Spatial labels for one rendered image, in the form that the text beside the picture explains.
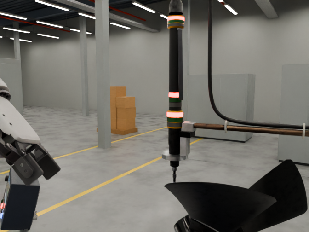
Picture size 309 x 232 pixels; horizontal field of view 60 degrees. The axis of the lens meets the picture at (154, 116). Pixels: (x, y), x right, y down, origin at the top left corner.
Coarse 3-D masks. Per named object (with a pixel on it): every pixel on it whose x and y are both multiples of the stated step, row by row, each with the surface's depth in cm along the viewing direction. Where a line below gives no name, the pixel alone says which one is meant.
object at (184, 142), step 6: (186, 126) 68; (192, 126) 68; (180, 132) 69; (186, 132) 68; (192, 132) 69; (180, 138) 69; (186, 138) 69; (180, 144) 70; (186, 144) 69; (180, 150) 70; (186, 150) 69; (162, 156) 71; (168, 156) 69; (174, 156) 69; (180, 156) 69; (186, 156) 70
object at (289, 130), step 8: (200, 128) 68; (208, 128) 67; (216, 128) 66; (232, 128) 64; (240, 128) 63; (248, 128) 62; (256, 128) 62; (264, 128) 61; (272, 128) 60; (280, 128) 60
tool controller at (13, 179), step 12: (12, 168) 125; (12, 180) 109; (36, 180) 116; (12, 192) 106; (24, 192) 108; (36, 192) 110; (12, 204) 106; (24, 204) 109; (36, 204) 113; (12, 216) 107; (24, 216) 109; (36, 216) 115; (0, 228) 106; (12, 228) 107; (24, 228) 110
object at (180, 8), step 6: (174, 0) 66; (180, 0) 67; (174, 6) 66; (180, 6) 66; (174, 12) 70; (180, 12) 69; (168, 132) 71; (174, 132) 70; (168, 138) 71; (174, 138) 70; (168, 144) 72; (174, 144) 70; (174, 150) 70; (174, 162) 71
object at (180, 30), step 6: (180, 30) 67; (180, 36) 67; (180, 42) 67; (180, 48) 67; (180, 54) 67; (180, 60) 67; (180, 66) 67; (180, 72) 67; (180, 78) 68; (180, 84) 68; (180, 90) 68; (180, 96) 68
